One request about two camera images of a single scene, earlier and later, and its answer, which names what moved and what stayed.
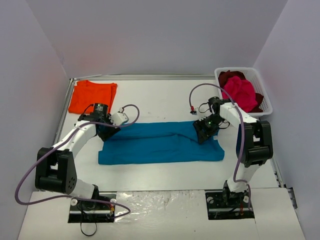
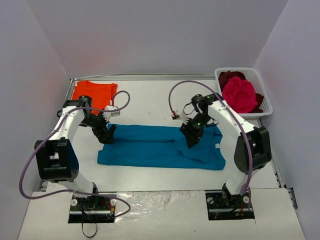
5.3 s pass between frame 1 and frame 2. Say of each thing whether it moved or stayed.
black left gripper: stayed
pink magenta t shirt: stayed
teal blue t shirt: moved
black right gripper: moved
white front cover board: stayed
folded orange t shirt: stayed
